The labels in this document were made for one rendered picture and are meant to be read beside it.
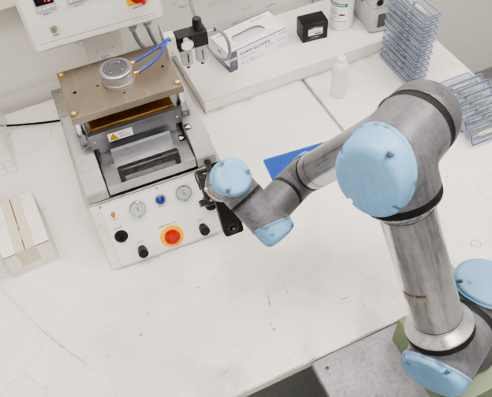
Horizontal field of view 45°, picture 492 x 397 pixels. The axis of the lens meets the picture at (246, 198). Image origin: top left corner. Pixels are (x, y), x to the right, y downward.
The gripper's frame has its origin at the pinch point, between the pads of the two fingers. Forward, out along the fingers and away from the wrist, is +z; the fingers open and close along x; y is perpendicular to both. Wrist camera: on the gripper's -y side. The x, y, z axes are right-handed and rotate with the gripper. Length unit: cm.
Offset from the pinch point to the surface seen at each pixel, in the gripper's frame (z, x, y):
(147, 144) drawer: 0.3, 10.5, 18.5
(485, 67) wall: 111, -164, 22
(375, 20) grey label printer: 33, -75, 40
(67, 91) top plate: -1.2, 24.4, 36.1
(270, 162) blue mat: 21.3, -22.4, 6.1
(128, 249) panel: 8.8, 23.2, -4.0
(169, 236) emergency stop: 7.9, 12.7, -4.4
